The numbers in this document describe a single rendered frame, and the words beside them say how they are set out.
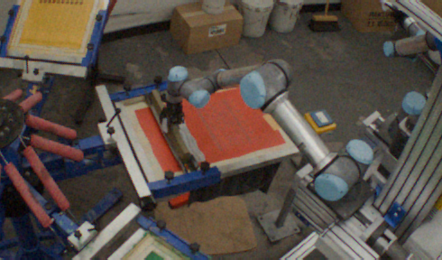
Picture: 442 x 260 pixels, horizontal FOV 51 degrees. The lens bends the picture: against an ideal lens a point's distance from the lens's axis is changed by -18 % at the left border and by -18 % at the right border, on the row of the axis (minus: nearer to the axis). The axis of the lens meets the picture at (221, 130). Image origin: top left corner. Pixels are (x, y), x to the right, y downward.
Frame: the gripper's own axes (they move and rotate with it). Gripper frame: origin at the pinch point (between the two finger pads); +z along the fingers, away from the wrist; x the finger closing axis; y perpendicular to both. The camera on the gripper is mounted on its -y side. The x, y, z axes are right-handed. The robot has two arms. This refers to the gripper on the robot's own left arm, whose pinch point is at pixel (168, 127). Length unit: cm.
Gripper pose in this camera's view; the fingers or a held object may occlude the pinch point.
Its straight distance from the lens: 246.8
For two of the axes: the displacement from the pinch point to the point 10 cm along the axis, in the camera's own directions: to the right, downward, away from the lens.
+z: -1.5, 6.8, 7.2
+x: 9.0, -2.1, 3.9
